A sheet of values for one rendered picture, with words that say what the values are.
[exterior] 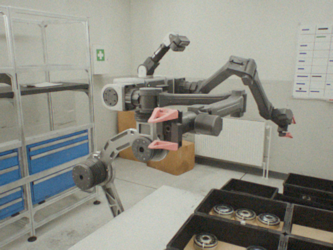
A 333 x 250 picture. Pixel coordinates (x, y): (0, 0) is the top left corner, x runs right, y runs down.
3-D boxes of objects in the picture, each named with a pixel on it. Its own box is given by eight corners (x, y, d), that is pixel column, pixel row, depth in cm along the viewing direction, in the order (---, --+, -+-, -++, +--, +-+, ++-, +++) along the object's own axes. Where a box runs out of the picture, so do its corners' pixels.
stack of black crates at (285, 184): (277, 231, 269) (282, 183, 259) (284, 217, 294) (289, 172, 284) (330, 246, 249) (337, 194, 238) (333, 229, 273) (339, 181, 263)
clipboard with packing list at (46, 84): (19, 86, 287) (18, 84, 287) (46, 83, 317) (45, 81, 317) (37, 88, 279) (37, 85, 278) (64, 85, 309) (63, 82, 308)
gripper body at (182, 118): (178, 149, 80) (192, 142, 86) (179, 110, 78) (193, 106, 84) (157, 145, 83) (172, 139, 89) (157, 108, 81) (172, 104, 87)
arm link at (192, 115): (183, 128, 94) (183, 109, 92) (203, 131, 90) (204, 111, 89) (171, 132, 88) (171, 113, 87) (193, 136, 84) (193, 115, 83)
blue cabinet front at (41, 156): (31, 205, 280) (26, 145, 267) (89, 178, 339) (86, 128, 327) (33, 205, 278) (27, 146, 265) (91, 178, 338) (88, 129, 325)
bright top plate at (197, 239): (191, 244, 131) (191, 243, 131) (196, 231, 141) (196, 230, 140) (215, 249, 128) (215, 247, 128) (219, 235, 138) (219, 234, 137)
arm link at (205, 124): (195, 130, 98) (195, 104, 96) (229, 136, 92) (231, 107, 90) (176, 139, 88) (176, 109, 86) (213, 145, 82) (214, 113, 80)
